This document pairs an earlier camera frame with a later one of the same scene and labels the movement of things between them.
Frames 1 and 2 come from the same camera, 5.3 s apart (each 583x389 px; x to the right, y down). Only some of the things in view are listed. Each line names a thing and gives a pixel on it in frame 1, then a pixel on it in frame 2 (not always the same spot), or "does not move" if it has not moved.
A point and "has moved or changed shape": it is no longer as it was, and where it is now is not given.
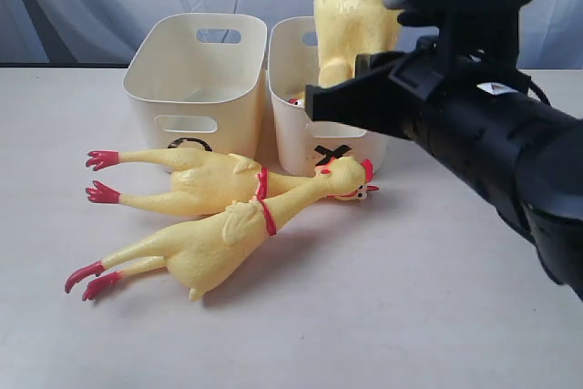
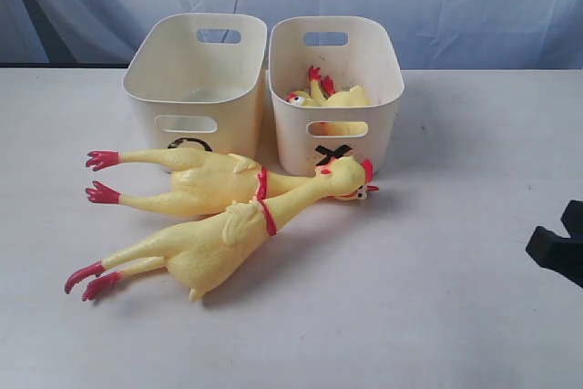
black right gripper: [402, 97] to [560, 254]
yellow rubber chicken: [351, 19] has moved or changed shape
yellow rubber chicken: [208, 186] does not move
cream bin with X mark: [301, 145] does not move
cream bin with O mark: [197, 83] does not move
